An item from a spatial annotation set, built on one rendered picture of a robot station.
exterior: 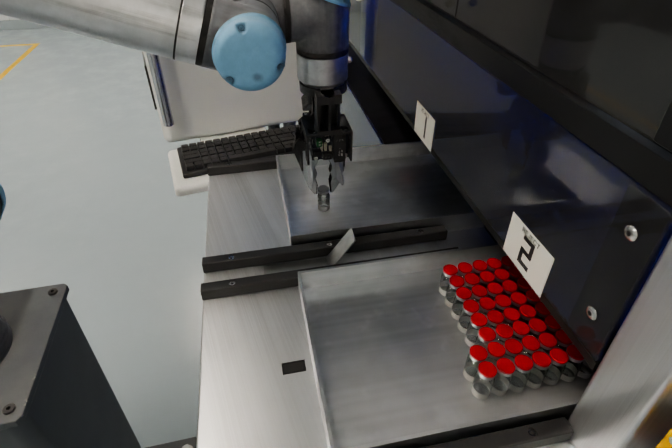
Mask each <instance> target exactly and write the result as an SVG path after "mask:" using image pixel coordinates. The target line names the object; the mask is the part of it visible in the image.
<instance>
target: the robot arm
mask: <svg viewBox="0 0 672 448"><path fill-rule="evenodd" d="M349 7H351V2H350V0H0V14H1V15H5V16H9V17H13V18H17V19H20V20H24V21H28V22H32V23H36V24H40V25H43V26H47V27H51V28H55V29H59V30H63V31H66V32H70V33H74V34H78V35H82V36H86V37H89V38H93V39H97V40H101V41H105V42H109V43H112V44H116V45H120V46H124V47H128V48H132V49H135V50H139V51H143V52H147V53H151V54H155V55H158V56H162V57H166V58H170V59H174V60H178V61H181V62H185V63H189V64H193V65H198V66H201V67H205V68H209V69H212V70H216V71H218V72H219V74H220V75H221V77H222V78H223V79H224V80H225V81H226V82H227V83H229V84H230V85H231V86H233V87H235V88H237V89H240V90H244V91H257V90H261V89H264V88H266V87H268V86H270V85H272V84H273V83H274V82H275V81H276V80H277V79H278V78H279V76H280V75H281V73H282V71H283V69H284V67H285V62H286V43H291V42H296V59H297V78H298V80H299V85H300V91H301V93H303V96H302V97H301V100H302V109H303V111H309V112H305V113H302V115H303V116H302V117H301V118H300V119H299V120H298V124H299V125H300V127H299V130H295V138H294V142H293V149H294V153H295V156H296V159H297V161H298V163H299V165H300V168H301V171H302V174H303V176H304V178H305V181H306V183H307V185H308V187H309V188H310V190H311V191H312V192H313V193H314V194H317V186H318V184H317V181H316V176H317V172H316V169H315V166H316V164H317V162H318V160H319V159H323V160H329V162H330V165H329V172H330V175H329V178H328V180H329V187H330V192H331V193H332V192H334V190H335V189H336V187H337V186H338V184H339V183H340V184H341V185H342V186H343V185H344V175H343V171H344V168H345V159H346V157H349V159H350V161H352V144H353V130H352V129H351V127H350V125H349V123H348V121H347V119H346V117H345V114H340V104H342V94H344V93H345V92H346V90H347V78H348V63H351V62H352V57H351V56H348V52H349ZM12 339H13V334H12V330H11V328H10V326H9V325H8V323H7V321H6V320H5V319H4V317H3V316H2V315H0V363H1V362H2V361H3V359H4V358H5V356H6V355H7V353H8V351H9V349H10V347H11V344H12Z"/></svg>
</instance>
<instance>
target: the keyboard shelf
mask: <svg viewBox="0 0 672 448"><path fill-rule="evenodd" d="M263 130H265V132H266V129H265V128H264V127H258V128H253V129H247V130H241V131H235V132H229V133H224V134H218V135H212V136H206V137H201V138H199V139H200V142H201V141H204V143H205V141H207V140H212V142H213V139H218V138H219V139H220V140H221V138H224V137H227V138H228V137H229V136H235V137H236V135H241V134H242V135H243V136H244V134H246V133H250V134H251V133H252V132H258V133H259V131H263ZM228 139H229V138H228ZM168 158H169V163H170V168H171V173H172V179H173V184H174V189H175V193H176V196H185V195H190V194H195V193H200V192H204V191H208V185H209V176H208V174H205V175H200V176H195V177H190V178H184V177H183V174H182V169H181V165H180V161H179V156H178V152H177V149H176V150H171V151H169V152H168Z"/></svg>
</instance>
